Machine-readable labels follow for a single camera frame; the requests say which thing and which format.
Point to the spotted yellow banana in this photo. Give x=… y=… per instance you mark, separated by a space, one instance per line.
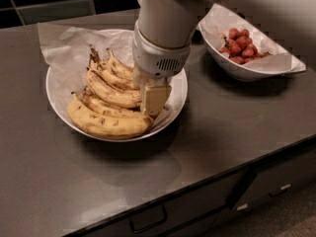
x=110 y=94

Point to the white banana bowl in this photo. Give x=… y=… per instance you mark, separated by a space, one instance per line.
x=179 y=89

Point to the back spotted banana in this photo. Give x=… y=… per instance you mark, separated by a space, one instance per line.
x=122 y=70

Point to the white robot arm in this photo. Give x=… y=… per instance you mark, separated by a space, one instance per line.
x=164 y=28

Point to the front large yellow banana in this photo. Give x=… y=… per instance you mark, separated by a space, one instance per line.
x=105 y=126

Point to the paper in strawberry bowl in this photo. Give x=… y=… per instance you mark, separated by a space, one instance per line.
x=263 y=60

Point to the left drawer handle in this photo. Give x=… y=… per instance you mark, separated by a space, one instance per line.
x=148 y=219

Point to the white paper under bananas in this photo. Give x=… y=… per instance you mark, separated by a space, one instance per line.
x=100 y=65

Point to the drawer handle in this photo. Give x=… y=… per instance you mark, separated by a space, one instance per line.
x=280 y=191
x=148 y=219

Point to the white bowl with strawberries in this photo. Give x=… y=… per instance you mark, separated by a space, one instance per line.
x=237 y=70

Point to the red strawberries pile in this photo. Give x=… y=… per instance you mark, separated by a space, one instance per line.
x=239 y=47

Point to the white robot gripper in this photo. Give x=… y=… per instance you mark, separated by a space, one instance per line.
x=154 y=59

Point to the right drawer handle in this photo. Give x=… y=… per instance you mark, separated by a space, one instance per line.
x=280 y=191

